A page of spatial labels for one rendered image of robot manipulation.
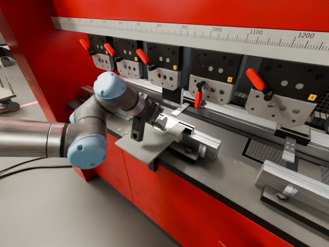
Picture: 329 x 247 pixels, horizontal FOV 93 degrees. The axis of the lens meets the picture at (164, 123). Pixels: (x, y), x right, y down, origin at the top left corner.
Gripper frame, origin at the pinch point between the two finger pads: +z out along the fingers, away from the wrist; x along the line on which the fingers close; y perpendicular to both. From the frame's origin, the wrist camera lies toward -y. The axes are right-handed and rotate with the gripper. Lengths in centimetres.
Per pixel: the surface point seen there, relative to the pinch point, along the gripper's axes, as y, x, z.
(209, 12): 32.3, -14.3, -28.0
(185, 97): 24.1, 3.4, 17.6
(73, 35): 32, 85, -11
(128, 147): -12.7, 2.1, -9.9
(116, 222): -81, 31, 63
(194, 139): 2.8, -14.7, 8.0
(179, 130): 3.6, -8.1, 4.1
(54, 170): -86, 128, 58
